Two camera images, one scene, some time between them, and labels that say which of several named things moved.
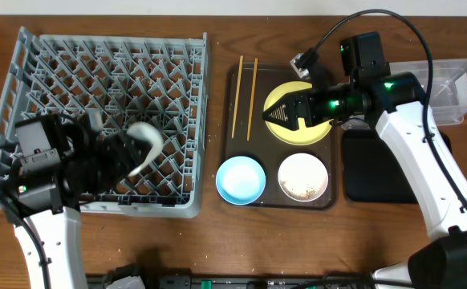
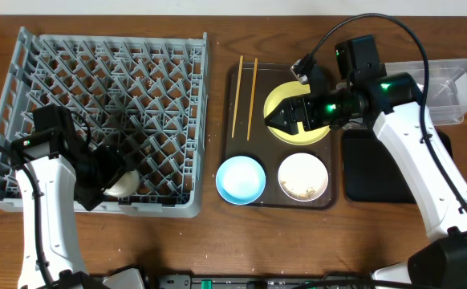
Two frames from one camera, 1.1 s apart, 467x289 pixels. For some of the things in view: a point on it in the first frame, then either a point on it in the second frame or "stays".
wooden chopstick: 240,73 stays
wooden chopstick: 253,99 stays
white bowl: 302,177 stays
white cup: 151,133 to 124,186
